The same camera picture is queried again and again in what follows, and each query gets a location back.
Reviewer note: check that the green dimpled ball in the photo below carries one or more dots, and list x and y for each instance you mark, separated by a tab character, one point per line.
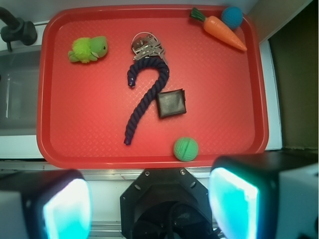
185	149

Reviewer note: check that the brown cardboard panel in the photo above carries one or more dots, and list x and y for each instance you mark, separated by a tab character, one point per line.
288	32

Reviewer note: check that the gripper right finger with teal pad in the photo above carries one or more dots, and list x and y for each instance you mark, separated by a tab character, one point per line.
271	195

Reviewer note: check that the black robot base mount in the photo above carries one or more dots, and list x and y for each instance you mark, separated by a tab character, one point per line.
166	204

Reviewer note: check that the red plastic tray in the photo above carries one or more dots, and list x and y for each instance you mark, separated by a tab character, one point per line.
83	109

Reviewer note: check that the grey faucet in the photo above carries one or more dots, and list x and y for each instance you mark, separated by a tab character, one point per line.
16	29

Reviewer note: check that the black leather wallet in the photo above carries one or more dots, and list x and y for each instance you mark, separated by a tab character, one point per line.
171	103

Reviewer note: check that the grey plastic sink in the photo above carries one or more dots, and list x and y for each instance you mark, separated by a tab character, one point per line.
19	75

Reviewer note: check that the orange toy carrot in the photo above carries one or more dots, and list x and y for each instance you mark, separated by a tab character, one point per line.
218	29

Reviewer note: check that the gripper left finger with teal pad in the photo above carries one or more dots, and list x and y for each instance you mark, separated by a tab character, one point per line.
45	205

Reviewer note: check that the green fuzzy animal toy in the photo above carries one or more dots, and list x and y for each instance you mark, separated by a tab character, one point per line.
86	49

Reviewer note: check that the blue dimpled ball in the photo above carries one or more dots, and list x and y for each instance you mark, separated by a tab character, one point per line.
232	17

